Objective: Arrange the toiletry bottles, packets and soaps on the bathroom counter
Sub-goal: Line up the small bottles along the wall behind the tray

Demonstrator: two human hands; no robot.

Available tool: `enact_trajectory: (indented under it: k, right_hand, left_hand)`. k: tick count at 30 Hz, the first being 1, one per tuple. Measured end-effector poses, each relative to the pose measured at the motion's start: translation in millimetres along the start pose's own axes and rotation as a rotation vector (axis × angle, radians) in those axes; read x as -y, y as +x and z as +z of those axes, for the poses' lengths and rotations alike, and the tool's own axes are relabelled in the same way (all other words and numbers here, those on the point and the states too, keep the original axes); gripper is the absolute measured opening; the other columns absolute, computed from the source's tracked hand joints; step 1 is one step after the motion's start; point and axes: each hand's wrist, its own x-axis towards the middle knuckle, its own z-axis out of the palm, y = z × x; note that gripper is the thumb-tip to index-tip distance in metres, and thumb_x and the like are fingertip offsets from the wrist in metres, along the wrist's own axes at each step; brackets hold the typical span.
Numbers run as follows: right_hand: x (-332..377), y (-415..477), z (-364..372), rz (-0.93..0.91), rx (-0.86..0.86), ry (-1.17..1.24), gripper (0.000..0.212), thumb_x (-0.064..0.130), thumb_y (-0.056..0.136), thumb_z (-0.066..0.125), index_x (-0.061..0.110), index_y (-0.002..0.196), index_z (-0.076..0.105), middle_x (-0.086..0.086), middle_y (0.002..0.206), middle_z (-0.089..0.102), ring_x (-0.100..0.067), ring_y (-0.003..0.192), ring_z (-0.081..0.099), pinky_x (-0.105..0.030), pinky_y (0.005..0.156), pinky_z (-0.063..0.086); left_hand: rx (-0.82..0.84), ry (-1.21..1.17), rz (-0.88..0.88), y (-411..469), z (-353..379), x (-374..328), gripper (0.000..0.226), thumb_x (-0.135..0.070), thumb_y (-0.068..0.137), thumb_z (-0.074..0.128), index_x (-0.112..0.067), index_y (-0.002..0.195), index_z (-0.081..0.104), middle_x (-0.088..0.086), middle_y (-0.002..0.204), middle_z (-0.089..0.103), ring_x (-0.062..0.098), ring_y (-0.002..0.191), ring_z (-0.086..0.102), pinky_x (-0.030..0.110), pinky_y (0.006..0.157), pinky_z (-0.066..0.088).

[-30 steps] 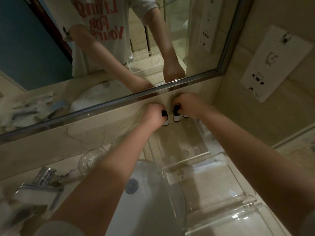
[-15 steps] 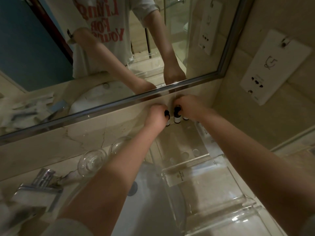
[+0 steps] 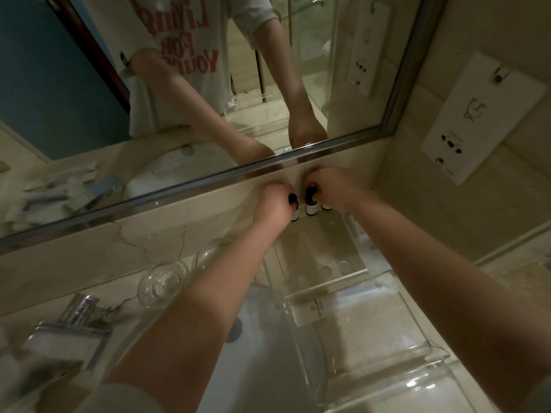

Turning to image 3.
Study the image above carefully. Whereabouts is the white wall socket panel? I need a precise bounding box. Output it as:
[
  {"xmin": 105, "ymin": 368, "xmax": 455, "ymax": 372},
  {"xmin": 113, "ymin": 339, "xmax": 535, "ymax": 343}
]
[{"xmin": 420, "ymin": 51, "xmax": 548, "ymax": 186}]

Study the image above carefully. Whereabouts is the clear glass dish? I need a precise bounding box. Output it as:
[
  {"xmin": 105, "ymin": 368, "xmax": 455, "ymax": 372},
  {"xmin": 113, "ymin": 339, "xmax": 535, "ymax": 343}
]
[
  {"xmin": 194, "ymin": 237, "xmax": 235, "ymax": 271},
  {"xmin": 137, "ymin": 260, "xmax": 192, "ymax": 309}
]

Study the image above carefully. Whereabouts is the round sink drain stopper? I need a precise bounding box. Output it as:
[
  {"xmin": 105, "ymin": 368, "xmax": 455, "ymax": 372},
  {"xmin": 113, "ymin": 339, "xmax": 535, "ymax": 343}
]
[{"xmin": 226, "ymin": 318, "xmax": 244, "ymax": 344}]

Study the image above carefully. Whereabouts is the pile of white amenity packets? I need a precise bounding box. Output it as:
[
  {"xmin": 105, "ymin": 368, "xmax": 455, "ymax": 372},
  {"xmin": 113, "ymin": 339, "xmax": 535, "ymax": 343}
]
[{"xmin": 0, "ymin": 330, "xmax": 83, "ymax": 413}]

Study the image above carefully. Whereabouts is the person's left forearm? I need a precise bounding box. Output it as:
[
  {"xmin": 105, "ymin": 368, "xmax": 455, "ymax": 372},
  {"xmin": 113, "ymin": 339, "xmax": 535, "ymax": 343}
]
[{"xmin": 103, "ymin": 219, "xmax": 285, "ymax": 413}]

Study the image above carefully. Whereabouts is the person's right forearm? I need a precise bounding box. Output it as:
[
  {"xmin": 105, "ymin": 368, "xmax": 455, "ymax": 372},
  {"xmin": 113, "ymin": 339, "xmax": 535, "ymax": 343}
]
[{"xmin": 355, "ymin": 197, "xmax": 551, "ymax": 413}]

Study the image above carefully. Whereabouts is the clear acrylic tray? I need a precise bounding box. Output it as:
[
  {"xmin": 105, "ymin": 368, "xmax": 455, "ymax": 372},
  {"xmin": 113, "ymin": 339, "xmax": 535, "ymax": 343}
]
[
  {"xmin": 260, "ymin": 206, "xmax": 375, "ymax": 297},
  {"xmin": 282, "ymin": 270, "xmax": 451, "ymax": 388},
  {"xmin": 320, "ymin": 359, "xmax": 483, "ymax": 413}
]

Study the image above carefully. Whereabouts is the person's right hand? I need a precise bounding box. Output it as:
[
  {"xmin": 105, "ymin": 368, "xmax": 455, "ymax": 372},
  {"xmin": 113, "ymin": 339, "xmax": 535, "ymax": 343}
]
[{"xmin": 303, "ymin": 165, "xmax": 375, "ymax": 220}]

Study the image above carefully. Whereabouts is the chrome faucet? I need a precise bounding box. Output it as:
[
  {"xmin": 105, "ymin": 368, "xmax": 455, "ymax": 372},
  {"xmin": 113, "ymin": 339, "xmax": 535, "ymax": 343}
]
[{"xmin": 21, "ymin": 292, "xmax": 114, "ymax": 371}]

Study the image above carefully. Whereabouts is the white sink basin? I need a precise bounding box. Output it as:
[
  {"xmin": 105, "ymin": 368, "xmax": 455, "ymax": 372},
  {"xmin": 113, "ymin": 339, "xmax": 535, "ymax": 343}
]
[{"xmin": 196, "ymin": 279, "xmax": 328, "ymax": 413}]

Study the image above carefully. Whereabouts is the white toothpaste tube packet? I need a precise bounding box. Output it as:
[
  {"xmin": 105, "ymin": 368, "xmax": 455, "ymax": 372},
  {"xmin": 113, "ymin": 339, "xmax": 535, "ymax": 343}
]
[{"xmin": 292, "ymin": 272, "xmax": 399, "ymax": 328}]

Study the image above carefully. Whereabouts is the person's left hand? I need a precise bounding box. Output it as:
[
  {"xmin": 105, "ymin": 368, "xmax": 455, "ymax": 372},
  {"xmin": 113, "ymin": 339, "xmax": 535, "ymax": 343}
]
[{"xmin": 251, "ymin": 179, "xmax": 300, "ymax": 235}]

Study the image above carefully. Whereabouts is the metal framed wall mirror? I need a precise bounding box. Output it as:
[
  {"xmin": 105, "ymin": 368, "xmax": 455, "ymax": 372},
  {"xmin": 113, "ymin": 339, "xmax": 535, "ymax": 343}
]
[{"xmin": 0, "ymin": 0, "xmax": 451, "ymax": 254}]

